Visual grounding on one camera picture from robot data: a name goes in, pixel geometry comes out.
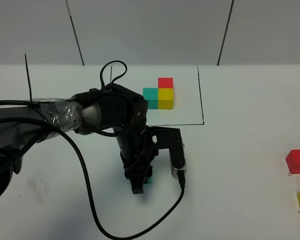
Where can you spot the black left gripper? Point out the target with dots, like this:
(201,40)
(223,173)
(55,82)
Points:
(136,156)

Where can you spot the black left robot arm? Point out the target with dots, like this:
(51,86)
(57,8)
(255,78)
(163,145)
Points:
(113,111)

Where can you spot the teal template block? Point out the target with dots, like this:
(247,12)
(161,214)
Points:
(151,95)

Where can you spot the yellow template block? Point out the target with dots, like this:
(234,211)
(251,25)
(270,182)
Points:
(165,98)

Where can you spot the red template block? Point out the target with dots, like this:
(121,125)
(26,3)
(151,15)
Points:
(165,82)

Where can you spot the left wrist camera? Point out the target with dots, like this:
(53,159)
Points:
(169,138)

